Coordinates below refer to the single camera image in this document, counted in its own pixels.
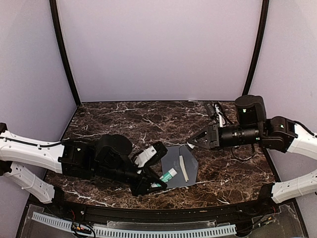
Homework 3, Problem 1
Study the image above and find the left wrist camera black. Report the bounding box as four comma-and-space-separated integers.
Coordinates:
132, 141, 168, 173

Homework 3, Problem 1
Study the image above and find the grey envelope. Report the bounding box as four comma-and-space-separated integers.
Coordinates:
161, 145, 198, 189

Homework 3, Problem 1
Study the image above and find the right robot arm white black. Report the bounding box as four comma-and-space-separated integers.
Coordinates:
187, 95, 317, 215

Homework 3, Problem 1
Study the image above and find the small electronics board with leds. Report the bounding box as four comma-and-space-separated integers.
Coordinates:
71, 223, 91, 234

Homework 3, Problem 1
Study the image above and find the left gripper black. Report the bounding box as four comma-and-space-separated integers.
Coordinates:
94, 162, 167, 197

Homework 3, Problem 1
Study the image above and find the black front table rail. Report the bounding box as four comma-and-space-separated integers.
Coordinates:
44, 186, 280, 230

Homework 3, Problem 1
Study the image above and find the white slotted cable duct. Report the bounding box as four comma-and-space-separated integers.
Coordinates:
32, 212, 237, 238

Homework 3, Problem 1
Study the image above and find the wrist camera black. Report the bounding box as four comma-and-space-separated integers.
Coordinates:
132, 141, 168, 173
204, 101, 231, 127

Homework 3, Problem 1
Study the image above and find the black frame post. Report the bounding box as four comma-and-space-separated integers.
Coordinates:
49, 0, 81, 107
242, 0, 269, 96

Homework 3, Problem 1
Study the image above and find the beige letter paper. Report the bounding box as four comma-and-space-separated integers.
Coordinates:
179, 155, 189, 182

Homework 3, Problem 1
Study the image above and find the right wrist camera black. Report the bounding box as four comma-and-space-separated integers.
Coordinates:
204, 101, 231, 127

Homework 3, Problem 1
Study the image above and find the black right frame post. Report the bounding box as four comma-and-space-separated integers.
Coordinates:
242, 0, 269, 96

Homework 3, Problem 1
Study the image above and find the black left frame post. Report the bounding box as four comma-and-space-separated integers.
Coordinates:
49, 0, 81, 107

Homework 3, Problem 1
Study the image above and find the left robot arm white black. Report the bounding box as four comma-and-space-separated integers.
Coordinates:
0, 123, 167, 216

